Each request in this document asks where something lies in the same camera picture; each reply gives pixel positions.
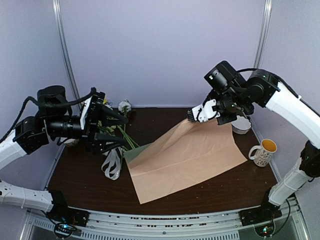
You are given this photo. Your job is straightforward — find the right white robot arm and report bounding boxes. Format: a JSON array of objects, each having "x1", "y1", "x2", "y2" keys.
[{"x1": 187, "y1": 60, "x2": 320, "y2": 221}]

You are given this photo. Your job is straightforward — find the right aluminium frame post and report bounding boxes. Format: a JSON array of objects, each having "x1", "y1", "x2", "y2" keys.
[{"x1": 253, "y1": 0, "x2": 273, "y2": 68}]

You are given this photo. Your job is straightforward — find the white printed ribbon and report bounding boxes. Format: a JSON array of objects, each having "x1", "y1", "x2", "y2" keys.
[{"x1": 101, "y1": 147, "x2": 125, "y2": 181}]

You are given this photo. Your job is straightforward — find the left aluminium frame post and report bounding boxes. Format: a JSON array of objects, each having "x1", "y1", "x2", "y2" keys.
[{"x1": 52, "y1": 0, "x2": 80, "y2": 99}]

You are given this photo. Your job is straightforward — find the white patterned mug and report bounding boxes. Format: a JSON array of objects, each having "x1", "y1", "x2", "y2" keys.
[{"x1": 248, "y1": 138, "x2": 278, "y2": 168}]

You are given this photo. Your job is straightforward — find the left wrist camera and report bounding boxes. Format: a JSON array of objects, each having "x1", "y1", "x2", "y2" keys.
[{"x1": 79, "y1": 96, "x2": 96, "y2": 130}]

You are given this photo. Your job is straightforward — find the white rose stem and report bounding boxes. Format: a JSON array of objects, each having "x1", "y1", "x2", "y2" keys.
[{"x1": 118, "y1": 99, "x2": 132, "y2": 117}]

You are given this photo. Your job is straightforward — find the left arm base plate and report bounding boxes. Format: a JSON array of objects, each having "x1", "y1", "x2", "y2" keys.
[{"x1": 42, "y1": 208, "x2": 90, "y2": 239}]

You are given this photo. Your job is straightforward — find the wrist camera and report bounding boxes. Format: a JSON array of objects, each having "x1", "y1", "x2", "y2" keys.
[
  {"x1": 79, "y1": 96, "x2": 96, "y2": 130},
  {"x1": 189, "y1": 99, "x2": 221, "y2": 123}
]

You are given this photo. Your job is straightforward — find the right white scalloped bowl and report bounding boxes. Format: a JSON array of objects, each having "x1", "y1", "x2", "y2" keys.
[{"x1": 231, "y1": 116, "x2": 252, "y2": 135}]

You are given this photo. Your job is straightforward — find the pink wrapping paper sheet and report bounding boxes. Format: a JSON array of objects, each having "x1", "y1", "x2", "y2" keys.
[{"x1": 124, "y1": 120, "x2": 247, "y2": 204}]

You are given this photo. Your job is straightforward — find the left white patterned bowl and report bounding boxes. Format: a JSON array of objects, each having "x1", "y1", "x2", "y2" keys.
[{"x1": 63, "y1": 138, "x2": 80, "y2": 148}]

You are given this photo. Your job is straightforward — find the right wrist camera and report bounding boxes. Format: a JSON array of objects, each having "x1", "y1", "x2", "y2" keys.
[{"x1": 189, "y1": 99, "x2": 221, "y2": 123}]

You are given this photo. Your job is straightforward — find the pale yellow flower stem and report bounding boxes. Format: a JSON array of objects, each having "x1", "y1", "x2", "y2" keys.
[{"x1": 98, "y1": 121, "x2": 140, "y2": 151}]

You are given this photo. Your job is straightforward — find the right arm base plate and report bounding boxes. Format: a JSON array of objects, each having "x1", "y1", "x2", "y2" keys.
[{"x1": 239, "y1": 206, "x2": 282, "y2": 238}]

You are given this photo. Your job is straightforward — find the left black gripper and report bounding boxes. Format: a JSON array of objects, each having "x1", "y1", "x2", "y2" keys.
[{"x1": 45, "y1": 103, "x2": 129, "y2": 155}]

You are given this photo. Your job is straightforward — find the aluminium frame post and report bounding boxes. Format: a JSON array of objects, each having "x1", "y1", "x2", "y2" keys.
[
  {"x1": 52, "y1": 0, "x2": 80, "y2": 99},
  {"x1": 253, "y1": 0, "x2": 273, "y2": 68}
]

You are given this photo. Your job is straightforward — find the front aluminium rail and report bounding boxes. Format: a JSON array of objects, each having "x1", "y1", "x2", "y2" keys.
[{"x1": 24, "y1": 197, "x2": 305, "y2": 240}]

